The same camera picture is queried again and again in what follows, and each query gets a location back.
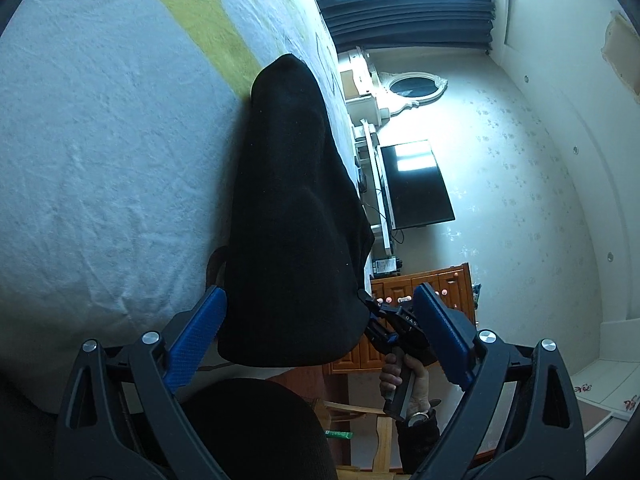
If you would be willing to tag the black flat television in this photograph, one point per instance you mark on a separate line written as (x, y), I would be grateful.
(415, 190)

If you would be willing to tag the black studded pants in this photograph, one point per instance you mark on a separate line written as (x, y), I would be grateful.
(295, 235)

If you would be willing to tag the light wooden chair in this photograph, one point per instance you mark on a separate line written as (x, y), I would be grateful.
(382, 435)

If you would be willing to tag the person's right forearm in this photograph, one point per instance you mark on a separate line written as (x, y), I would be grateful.
(417, 447)

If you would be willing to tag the brown wooden drawer cabinet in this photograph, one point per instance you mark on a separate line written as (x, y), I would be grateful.
(395, 287)

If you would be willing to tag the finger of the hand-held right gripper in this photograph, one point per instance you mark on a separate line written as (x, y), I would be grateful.
(380, 307)
(380, 337)

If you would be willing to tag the white vanity dresser with mirror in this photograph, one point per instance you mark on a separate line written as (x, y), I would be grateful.
(367, 105)

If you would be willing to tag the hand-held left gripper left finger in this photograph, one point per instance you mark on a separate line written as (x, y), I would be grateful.
(197, 345)

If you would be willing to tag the dark cloth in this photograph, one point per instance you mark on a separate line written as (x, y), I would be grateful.
(260, 435)

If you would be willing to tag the dark blue curtain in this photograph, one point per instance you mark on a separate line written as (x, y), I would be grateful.
(410, 15)

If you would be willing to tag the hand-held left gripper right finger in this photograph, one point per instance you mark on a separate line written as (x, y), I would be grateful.
(445, 340)

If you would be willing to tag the silver wristwatch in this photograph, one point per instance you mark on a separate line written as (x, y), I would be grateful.
(417, 416)

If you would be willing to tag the white television stand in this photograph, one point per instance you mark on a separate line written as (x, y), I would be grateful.
(382, 220)

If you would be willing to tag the small green tube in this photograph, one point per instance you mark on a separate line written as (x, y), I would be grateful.
(338, 435)

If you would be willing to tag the person's right hand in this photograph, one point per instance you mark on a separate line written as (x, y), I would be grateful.
(390, 377)

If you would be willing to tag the bed with patterned sheet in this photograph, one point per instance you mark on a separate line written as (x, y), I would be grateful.
(100, 160)

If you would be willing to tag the small black router box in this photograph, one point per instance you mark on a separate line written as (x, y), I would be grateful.
(386, 266)

